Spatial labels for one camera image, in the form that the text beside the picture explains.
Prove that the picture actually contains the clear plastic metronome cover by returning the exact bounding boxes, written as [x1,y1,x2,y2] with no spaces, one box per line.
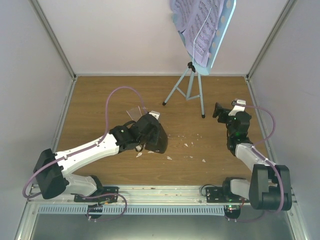
[126,105,148,122]

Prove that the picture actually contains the black metronome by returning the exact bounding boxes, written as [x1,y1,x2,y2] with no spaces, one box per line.
[144,123,168,154]

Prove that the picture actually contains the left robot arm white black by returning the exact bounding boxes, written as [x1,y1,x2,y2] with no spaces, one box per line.
[33,111,167,202]

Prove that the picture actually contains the white paint patch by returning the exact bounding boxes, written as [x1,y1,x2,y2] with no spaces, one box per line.
[134,145,155,158]

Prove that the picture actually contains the light blue music stand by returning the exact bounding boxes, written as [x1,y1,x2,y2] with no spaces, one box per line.
[162,0,237,118]

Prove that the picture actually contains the sheet music pages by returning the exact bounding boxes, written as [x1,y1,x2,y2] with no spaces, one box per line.
[169,0,224,67]

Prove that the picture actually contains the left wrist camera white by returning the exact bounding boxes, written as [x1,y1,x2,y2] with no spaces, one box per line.
[148,110,160,120]

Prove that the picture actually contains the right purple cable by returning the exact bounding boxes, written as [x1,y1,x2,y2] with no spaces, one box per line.
[232,99,286,223]

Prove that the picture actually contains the purple cable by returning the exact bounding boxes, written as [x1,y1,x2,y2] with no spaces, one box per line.
[232,99,286,223]
[22,86,151,200]

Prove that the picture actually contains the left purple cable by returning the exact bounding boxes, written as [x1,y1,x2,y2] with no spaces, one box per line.
[22,86,151,200]

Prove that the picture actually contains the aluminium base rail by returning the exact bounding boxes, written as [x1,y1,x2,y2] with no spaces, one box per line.
[27,184,298,205]

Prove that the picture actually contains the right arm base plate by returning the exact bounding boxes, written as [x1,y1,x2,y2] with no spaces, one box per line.
[200,184,244,204]

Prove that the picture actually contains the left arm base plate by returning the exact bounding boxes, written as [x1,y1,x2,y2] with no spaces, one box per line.
[73,186,119,204]

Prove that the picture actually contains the grey slotted cable duct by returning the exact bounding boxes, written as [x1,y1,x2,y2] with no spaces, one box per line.
[38,204,225,216]

